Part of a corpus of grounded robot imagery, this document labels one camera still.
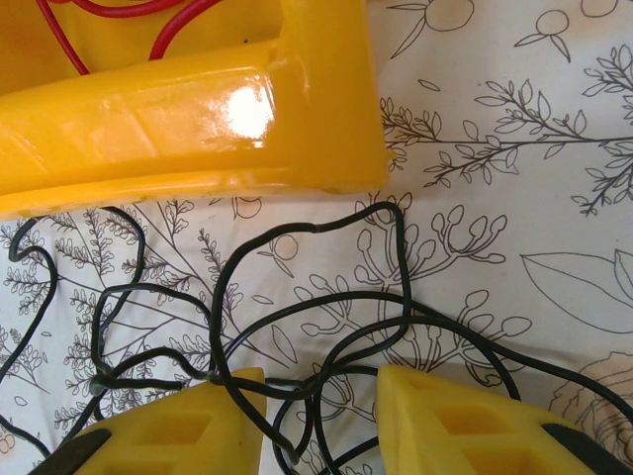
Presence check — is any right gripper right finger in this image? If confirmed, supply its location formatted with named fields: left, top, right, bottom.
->
left=377, top=363, right=633, bottom=475

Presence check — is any yellow plastic bin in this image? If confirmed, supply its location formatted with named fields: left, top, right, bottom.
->
left=0, top=0, right=388, bottom=223

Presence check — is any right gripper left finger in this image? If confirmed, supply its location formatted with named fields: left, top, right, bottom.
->
left=34, top=367, right=269, bottom=475

